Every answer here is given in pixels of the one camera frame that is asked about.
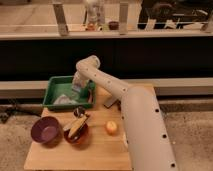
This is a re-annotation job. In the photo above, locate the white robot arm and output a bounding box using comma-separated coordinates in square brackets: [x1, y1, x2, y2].
[73, 55, 179, 171]

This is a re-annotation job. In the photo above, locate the green plastic tray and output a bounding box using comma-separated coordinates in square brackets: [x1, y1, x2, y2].
[43, 76, 96, 111]

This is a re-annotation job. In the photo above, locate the white cloth in tray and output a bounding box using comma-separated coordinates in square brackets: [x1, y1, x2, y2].
[53, 94, 77, 105]

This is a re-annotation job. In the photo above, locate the small dark round object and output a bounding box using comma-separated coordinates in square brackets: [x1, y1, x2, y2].
[74, 106, 85, 118]

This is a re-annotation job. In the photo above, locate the red-brown bowl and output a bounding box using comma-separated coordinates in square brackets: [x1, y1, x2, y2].
[64, 124, 89, 145]

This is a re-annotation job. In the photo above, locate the orange fruit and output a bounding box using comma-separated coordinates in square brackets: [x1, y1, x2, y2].
[105, 121, 118, 135]

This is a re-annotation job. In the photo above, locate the background orange bottle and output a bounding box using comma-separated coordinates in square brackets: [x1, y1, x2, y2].
[86, 23, 97, 31]

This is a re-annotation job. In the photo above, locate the purple bowl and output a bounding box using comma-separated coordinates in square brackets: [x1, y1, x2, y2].
[31, 116, 62, 144]

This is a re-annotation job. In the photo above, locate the background dark bowl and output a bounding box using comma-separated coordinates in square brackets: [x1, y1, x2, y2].
[108, 21, 119, 30]

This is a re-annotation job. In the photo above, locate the left metal post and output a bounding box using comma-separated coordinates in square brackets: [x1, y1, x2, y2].
[53, 1, 69, 36]

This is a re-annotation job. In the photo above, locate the metal post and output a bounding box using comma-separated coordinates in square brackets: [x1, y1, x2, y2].
[119, 1, 129, 35]
[53, 1, 69, 36]

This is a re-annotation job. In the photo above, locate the right metal post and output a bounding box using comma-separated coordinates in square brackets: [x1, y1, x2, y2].
[119, 1, 129, 35]

